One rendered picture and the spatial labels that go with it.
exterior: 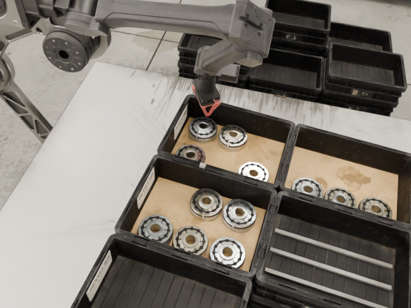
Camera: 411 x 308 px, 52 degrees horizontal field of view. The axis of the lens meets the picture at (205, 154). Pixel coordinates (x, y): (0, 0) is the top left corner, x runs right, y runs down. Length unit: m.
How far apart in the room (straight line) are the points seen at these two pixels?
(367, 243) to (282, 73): 1.42
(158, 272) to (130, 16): 0.69
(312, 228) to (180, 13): 0.79
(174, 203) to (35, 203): 0.50
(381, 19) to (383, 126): 2.24
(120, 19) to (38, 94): 2.14
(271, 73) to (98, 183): 1.36
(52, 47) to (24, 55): 2.00
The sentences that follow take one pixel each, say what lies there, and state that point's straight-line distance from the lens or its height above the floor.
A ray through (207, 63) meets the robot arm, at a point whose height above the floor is 1.24.
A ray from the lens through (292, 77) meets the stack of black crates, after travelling 2.56.
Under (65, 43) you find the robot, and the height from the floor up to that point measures 1.18.
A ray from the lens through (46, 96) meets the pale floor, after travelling 3.01.
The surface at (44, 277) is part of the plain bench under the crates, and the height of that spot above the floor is 0.70.
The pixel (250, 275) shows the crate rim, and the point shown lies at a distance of 1.13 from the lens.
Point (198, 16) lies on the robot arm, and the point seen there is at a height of 1.50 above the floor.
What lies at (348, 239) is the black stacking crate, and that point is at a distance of 1.38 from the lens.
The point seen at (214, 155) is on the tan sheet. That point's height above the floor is 0.83.
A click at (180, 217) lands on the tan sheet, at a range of 1.31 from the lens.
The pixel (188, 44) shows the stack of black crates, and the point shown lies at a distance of 2.51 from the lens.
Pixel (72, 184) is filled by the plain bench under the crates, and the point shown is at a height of 0.70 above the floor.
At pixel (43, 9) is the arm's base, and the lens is 1.01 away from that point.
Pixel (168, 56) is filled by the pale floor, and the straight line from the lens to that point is 3.23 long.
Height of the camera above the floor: 1.95
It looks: 50 degrees down
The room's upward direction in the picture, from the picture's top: 5 degrees clockwise
